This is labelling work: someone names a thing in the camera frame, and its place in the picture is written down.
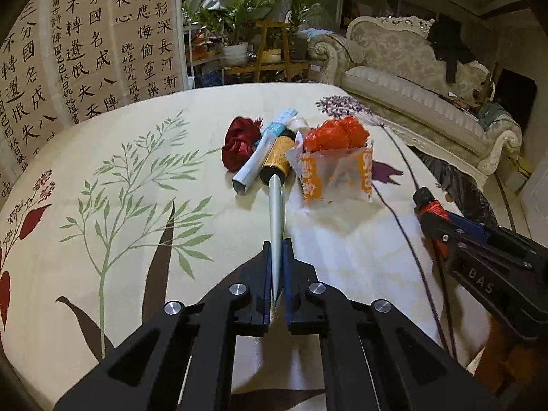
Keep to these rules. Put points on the red object with black cap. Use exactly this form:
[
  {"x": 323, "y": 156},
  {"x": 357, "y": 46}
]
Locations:
[{"x": 431, "y": 209}]

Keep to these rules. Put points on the metal shelf rack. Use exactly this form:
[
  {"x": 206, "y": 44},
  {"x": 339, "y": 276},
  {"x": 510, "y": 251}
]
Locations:
[{"x": 201, "y": 58}]

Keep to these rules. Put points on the ornate cream sofa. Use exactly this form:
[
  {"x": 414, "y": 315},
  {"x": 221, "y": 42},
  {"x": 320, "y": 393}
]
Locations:
[{"x": 406, "y": 90}]

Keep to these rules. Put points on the tall green plant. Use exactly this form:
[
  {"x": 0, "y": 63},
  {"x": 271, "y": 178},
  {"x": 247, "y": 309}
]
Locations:
[{"x": 302, "y": 4}]

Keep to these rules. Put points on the blue white tube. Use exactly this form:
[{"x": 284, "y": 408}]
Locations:
[{"x": 257, "y": 156}]

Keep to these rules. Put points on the black garment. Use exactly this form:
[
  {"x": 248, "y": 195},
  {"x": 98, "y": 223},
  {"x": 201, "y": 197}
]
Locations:
[{"x": 449, "y": 47}]

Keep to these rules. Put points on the small white bottle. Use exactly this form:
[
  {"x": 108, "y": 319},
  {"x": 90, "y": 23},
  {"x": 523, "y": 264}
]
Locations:
[{"x": 299, "y": 122}]

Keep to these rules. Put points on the teal cloth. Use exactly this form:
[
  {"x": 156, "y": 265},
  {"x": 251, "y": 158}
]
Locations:
[{"x": 496, "y": 117}]

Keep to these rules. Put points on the calligraphy wall hanging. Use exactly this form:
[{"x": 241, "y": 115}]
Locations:
[{"x": 85, "y": 51}]

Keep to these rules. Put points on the leafy green plant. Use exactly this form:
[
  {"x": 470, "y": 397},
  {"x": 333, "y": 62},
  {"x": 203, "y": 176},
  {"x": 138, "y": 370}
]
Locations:
[{"x": 233, "y": 13}]

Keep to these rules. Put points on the orange plastic bag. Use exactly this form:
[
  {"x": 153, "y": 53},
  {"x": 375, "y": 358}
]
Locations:
[{"x": 338, "y": 135}]

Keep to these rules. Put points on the dark red cloth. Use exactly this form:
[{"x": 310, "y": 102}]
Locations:
[{"x": 239, "y": 143}]

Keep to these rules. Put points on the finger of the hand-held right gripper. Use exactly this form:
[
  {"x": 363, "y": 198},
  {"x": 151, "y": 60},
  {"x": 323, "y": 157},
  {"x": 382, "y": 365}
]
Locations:
[
  {"x": 469, "y": 226},
  {"x": 443, "y": 239}
]

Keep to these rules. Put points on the floral printed tablecloth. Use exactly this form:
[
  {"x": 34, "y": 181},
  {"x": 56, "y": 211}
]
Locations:
[{"x": 141, "y": 244}]

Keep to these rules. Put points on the wooden plant stand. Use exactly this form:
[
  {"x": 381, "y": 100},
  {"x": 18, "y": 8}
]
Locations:
[{"x": 274, "y": 66}]

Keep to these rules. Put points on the white plant pot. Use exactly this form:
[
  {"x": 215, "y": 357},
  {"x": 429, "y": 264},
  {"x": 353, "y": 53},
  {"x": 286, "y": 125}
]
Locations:
[{"x": 234, "y": 55}]

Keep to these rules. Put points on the gold cylinder with grey cone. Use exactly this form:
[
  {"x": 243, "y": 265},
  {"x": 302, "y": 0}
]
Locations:
[{"x": 276, "y": 156}]

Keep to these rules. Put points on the black trash bag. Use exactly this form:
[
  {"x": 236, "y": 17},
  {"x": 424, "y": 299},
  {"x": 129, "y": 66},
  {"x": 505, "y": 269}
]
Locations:
[{"x": 458, "y": 184}]

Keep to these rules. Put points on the white orange paper wrapper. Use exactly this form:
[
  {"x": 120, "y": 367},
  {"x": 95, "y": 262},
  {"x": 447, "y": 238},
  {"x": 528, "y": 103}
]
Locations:
[{"x": 334, "y": 175}]

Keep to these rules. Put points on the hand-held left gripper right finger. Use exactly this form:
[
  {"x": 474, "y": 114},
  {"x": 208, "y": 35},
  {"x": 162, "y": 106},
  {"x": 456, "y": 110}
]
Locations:
[{"x": 287, "y": 274}]

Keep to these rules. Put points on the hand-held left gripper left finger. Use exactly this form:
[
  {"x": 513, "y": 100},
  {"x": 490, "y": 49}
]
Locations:
[{"x": 269, "y": 274}]

